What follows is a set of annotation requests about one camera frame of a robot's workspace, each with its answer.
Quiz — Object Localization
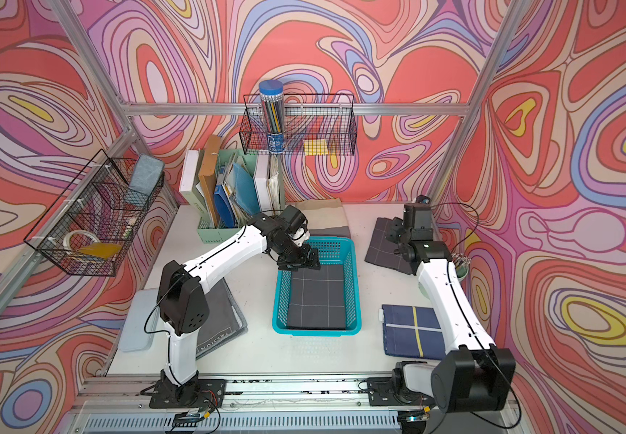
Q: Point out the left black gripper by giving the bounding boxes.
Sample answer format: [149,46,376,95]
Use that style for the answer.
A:
[271,235,324,271]

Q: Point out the dark grey checked pillowcase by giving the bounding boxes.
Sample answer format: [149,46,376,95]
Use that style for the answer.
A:
[287,264,347,330]

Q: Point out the teal plastic basket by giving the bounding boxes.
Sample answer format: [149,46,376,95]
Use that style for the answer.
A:
[272,236,362,336]

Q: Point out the grey pillowcase with label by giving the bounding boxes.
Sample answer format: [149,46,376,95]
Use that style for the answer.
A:
[195,278,248,360]

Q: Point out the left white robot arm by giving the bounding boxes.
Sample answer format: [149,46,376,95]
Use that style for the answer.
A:
[157,205,320,387]

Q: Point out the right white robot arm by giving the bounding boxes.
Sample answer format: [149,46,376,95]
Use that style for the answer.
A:
[386,196,516,414]

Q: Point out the beige and grey folded pillowcase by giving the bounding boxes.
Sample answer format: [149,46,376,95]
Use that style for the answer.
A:
[293,199,351,238]

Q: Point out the navy pillowcase with yellow stripe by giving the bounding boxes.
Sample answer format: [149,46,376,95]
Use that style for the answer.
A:
[381,305,446,360]

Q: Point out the green pencil cup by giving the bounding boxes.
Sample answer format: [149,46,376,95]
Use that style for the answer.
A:
[417,253,470,304]

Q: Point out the blue folder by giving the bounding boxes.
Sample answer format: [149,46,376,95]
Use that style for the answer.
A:
[227,163,261,216]

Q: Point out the white binder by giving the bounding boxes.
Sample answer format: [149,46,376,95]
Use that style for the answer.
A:
[253,155,276,212]

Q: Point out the green file organizer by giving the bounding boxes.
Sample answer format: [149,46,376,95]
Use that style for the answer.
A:
[197,150,286,243]

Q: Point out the yellow sticky notes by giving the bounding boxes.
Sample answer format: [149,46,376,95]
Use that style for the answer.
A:
[303,139,329,157]

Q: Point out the brown folder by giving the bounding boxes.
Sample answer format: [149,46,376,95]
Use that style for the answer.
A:
[198,135,222,228]

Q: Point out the white book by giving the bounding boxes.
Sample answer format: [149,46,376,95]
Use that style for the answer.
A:
[179,150,201,206]

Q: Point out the blue lidded pencil tube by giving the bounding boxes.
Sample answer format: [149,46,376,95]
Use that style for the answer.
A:
[258,80,286,155]

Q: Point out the grey blue sponge block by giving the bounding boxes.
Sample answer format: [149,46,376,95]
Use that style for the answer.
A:
[130,155,165,195]

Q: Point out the yellow card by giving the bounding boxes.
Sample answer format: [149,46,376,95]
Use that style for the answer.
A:
[77,242,122,260]

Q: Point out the white tape roll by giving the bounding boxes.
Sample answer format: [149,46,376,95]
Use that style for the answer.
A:
[63,230,100,251]

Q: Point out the back black wire basket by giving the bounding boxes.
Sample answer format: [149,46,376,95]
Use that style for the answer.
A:
[239,92,358,156]

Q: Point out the black wire basket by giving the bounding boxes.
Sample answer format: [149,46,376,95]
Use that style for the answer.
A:
[239,92,358,156]
[25,150,165,277]

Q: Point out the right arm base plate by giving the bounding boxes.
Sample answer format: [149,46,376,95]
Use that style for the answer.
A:
[358,377,435,408]

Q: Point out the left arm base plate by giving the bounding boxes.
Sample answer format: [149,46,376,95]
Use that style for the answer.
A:
[149,379,226,409]

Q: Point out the left black wire basket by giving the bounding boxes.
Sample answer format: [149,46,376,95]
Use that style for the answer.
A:
[25,150,165,277]

